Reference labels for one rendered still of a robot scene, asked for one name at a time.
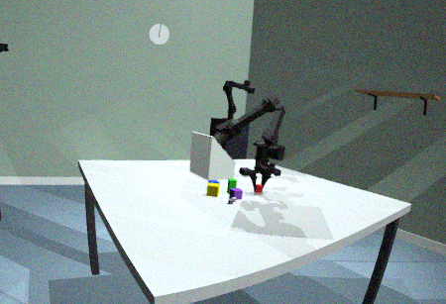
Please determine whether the purple block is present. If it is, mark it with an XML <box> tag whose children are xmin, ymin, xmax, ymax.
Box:
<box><xmin>229</xmin><ymin>188</ymin><xmax>244</xmax><ymax>200</ymax></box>

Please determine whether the red block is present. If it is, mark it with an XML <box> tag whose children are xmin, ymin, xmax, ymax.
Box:
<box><xmin>254</xmin><ymin>184</ymin><xmax>264</xmax><ymax>192</ymax></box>

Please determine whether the yellow block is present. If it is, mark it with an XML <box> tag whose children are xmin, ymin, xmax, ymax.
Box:
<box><xmin>206</xmin><ymin>182</ymin><xmax>220</xmax><ymax>197</ymax></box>

